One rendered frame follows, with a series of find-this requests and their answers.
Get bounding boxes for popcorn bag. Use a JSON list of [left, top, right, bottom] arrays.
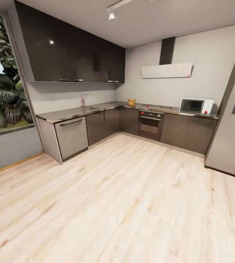
[[128, 99, 136, 106]]

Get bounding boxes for microwave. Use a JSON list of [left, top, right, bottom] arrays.
[[181, 97, 214, 114]]

